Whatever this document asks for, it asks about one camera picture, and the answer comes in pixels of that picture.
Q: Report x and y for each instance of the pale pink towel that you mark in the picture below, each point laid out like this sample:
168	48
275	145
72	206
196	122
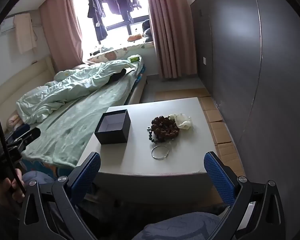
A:
25	32

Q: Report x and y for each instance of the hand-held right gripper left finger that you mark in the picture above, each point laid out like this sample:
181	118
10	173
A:
90	170

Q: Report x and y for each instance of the black jewelry box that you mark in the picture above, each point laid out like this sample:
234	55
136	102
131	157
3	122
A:
115	136

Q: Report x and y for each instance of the pink pillow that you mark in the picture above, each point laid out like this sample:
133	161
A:
13	122

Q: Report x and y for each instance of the small green box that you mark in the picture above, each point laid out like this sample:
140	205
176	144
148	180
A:
133	59

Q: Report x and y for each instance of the pink curtain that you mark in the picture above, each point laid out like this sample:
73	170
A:
170	30
62	30

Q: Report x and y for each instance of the blue printed mattress pad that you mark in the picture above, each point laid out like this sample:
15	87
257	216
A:
141	71

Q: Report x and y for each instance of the light green quilt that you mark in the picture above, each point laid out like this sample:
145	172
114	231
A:
65	87

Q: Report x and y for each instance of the green bed sheet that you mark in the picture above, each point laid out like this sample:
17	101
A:
72	130

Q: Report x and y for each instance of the black cloth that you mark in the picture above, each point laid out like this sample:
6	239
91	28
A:
116	76

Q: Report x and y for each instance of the white air conditioner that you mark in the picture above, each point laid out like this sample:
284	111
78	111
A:
7	26

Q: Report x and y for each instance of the dark plush cushion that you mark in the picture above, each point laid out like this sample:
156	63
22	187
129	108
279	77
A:
147	31

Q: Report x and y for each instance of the person's left hand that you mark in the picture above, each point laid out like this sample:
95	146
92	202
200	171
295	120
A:
5	187

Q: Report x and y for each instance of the dark grey wardrobe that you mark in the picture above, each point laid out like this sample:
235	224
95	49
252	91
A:
240	55

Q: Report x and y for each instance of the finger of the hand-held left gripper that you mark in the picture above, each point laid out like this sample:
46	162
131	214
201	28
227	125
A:
20	130
31	135

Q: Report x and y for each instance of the orange cushion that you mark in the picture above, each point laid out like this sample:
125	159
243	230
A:
135	37

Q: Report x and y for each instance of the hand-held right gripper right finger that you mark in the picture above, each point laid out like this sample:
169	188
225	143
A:
218	177

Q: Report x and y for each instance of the silver bangle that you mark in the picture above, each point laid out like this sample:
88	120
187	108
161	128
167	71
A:
152	152

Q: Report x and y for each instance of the person's blue trouser leg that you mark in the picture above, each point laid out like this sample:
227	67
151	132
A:
37	178
177	226

